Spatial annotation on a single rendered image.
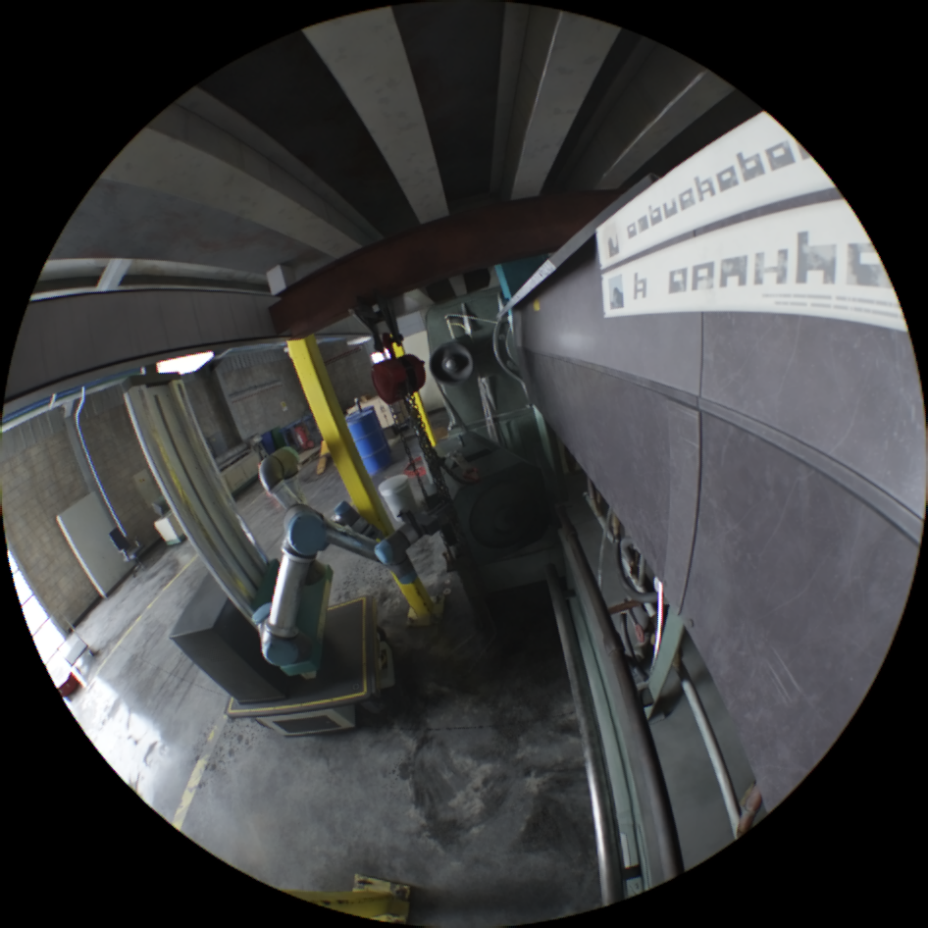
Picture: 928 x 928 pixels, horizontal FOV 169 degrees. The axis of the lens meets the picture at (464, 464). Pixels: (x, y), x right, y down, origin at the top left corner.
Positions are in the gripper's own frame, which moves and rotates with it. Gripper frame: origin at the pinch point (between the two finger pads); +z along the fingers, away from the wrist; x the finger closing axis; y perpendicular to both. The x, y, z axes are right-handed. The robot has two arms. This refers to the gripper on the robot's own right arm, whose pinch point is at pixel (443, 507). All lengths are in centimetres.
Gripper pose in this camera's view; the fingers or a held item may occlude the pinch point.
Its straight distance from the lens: 120.4
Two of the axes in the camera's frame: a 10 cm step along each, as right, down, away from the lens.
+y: 3.0, 8.8, 3.6
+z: 6.6, -4.6, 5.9
